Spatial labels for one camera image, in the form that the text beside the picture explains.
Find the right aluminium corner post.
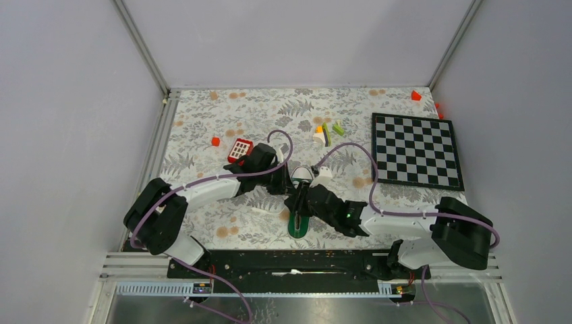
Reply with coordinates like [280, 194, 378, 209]
[427, 0, 484, 91]

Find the lime green block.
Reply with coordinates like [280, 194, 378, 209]
[333, 122, 345, 136]

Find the red block far corner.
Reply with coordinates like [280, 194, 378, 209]
[411, 90, 422, 101]

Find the left aluminium corner post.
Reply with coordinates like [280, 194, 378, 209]
[111, 0, 171, 98]

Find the black white checkerboard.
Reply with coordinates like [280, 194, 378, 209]
[371, 113, 465, 191]

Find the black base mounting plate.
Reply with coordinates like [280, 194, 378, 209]
[194, 250, 431, 282]

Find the aluminium corner post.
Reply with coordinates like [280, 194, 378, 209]
[427, 0, 484, 91]
[111, 0, 171, 98]

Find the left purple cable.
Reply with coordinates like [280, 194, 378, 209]
[130, 130, 295, 324]

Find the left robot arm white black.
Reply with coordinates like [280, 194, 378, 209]
[123, 143, 291, 277]

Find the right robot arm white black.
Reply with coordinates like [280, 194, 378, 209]
[285, 167, 497, 278]

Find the aluminium frame rail front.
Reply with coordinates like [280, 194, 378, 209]
[96, 251, 501, 300]

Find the red block at wall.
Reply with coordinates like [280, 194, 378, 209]
[435, 103, 444, 119]

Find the green white sneaker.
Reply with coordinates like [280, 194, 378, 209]
[285, 166, 314, 240]

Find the white shoelace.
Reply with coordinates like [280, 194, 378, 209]
[249, 189, 289, 214]

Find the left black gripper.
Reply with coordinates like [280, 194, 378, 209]
[256, 161, 295, 196]

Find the floral patterned table mat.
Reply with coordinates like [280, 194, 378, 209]
[160, 87, 465, 250]

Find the red white brick block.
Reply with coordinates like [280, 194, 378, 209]
[227, 138, 254, 163]

